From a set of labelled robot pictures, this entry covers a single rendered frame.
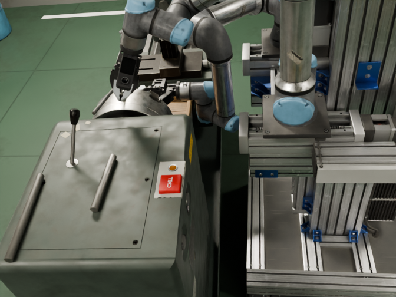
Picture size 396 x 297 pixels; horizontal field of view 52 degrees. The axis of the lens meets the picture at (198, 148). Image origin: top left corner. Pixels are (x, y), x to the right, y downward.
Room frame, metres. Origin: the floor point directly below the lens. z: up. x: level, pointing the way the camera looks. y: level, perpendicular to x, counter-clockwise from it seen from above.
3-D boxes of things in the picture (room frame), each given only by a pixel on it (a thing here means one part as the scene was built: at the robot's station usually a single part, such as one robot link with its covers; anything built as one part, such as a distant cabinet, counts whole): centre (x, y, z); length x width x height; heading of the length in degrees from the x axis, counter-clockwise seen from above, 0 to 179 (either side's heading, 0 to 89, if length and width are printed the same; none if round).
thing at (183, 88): (1.42, 0.02, 1.09); 0.08 x 0.05 x 0.08; 169
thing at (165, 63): (1.82, 0.06, 1.00); 0.20 x 0.10 x 0.05; 171
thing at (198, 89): (1.41, -0.06, 1.08); 0.11 x 0.08 x 0.09; 79
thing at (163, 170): (0.78, 0.09, 1.23); 0.13 x 0.08 x 0.06; 171
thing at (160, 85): (1.44, 0.10, 1.08); 0.12 x 0.09 x 0.08; 79
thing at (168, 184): (0.76, 0.09, 1.26); 0.06 x 0.06 x 0.02; 81
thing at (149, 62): (1.86, 0.12, 0.95); 0.43 x 0.18 x 0.04; 81
